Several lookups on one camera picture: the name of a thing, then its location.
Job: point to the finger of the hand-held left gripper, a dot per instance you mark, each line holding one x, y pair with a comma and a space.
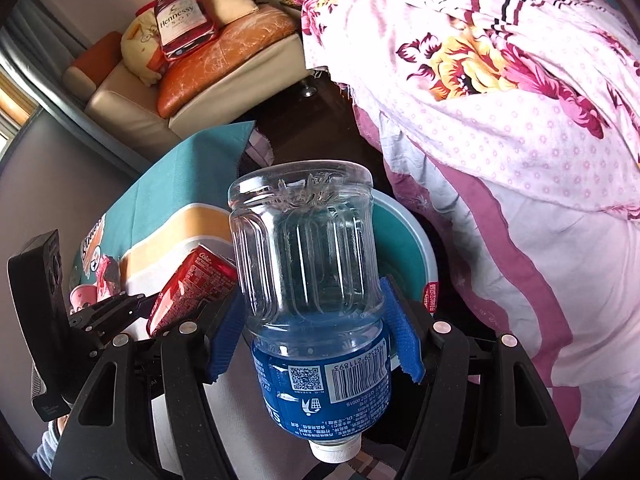
112, 312

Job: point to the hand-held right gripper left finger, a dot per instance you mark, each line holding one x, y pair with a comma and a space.
225, 342

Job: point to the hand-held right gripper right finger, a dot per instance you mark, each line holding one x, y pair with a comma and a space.
400, 330

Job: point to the red drink can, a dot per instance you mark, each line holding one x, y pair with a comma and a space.
190, 285

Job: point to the teal plastic basin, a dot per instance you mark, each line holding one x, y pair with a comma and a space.
405, 245

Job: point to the clear plastic bottle blue label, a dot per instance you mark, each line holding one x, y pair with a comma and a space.
300, 260

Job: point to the person's left forearm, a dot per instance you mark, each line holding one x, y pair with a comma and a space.
47, 447

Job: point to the plaid cloth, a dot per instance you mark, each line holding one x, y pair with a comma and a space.
365, 467

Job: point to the grey curtain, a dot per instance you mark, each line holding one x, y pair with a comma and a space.
60, 90

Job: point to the cream sofa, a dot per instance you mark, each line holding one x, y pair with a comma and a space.
125, 105

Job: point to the pink floral quilt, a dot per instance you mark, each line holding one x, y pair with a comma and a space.
500, 110

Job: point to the yellow pillow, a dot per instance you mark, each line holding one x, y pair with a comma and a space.
137, 45

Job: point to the orange leather seat cushion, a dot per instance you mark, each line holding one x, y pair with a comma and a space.
225, 50

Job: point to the red Hennessy bag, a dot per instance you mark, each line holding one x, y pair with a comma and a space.
182, 20

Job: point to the beige pillow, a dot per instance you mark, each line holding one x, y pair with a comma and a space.
232, 0

